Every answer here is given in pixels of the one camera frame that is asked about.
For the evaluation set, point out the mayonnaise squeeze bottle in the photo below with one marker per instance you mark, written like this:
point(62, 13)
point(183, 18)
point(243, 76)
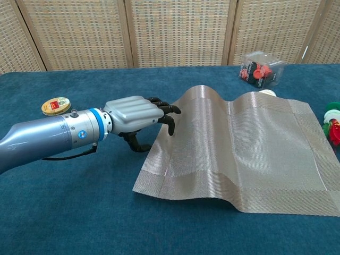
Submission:
point(267, 93)

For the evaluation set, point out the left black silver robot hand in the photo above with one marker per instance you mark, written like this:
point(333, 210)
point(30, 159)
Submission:
point(132, 111)

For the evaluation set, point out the red green feather shuttlecock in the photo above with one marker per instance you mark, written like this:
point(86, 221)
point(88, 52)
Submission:
point(333, 125)

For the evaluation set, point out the blue table cover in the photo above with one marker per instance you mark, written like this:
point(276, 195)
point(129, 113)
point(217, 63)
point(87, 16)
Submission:
point(79, 207)

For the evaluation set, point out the grey woven placemat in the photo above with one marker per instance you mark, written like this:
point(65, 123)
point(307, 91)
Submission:
point(239, 148)

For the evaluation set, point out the woven wood folding screen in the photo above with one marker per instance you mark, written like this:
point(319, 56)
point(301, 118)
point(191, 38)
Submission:
point(175, 32)

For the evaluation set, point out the round gold tin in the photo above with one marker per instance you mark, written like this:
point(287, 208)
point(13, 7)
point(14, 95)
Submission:
point(54, 105)

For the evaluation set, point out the clear box red black pieces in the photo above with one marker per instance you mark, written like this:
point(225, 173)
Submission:
point(261, 71)

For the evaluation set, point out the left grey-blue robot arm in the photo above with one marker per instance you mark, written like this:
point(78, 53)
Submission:
point(47, 135)

